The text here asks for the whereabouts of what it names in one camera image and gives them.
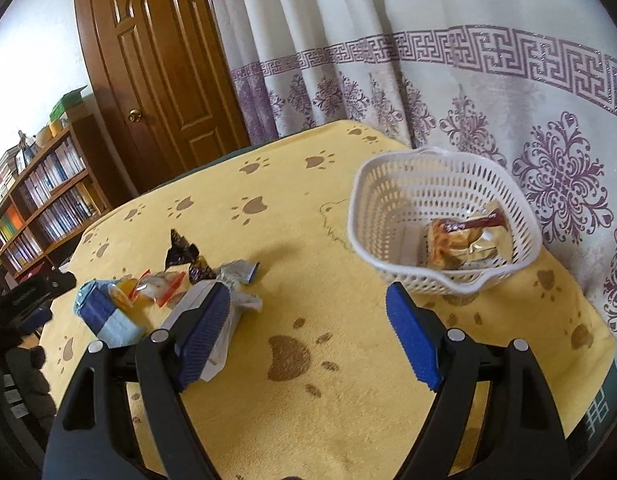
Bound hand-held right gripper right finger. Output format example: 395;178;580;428
385;281;571;480

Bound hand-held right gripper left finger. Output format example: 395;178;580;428
42;280;234;480

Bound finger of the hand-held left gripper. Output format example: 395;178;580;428
17;307;54;336
8;269;77;307

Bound white grey snack packet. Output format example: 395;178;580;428
161;280;264;383

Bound light blue snack packet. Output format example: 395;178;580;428
74;279;146;348

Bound dark twisted wrapper candy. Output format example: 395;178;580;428
163;228;219;283

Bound white plastic mesh basket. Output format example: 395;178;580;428
347;146;543;295

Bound dark cloth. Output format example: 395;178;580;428
0;330;56;441

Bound clear red-edged snack packet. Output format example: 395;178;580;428
138;270;192;308

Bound silver white snack packet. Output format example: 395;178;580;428
216;259;262;291

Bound orange jelly candy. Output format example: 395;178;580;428
111;280;142;308

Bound rows of books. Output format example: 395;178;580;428
0;135;102;273

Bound cream orange snack packet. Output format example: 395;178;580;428
427;210;514;268

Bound wooden bookshelf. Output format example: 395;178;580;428
0;110;114;286

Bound red brown snack stick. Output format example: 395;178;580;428
441;210;509;235

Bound green box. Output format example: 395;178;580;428
48;86;89;116

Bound brown wooden door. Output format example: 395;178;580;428
72;0;252;196

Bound white purple patterned curtain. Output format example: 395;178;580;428
203;0;617;336

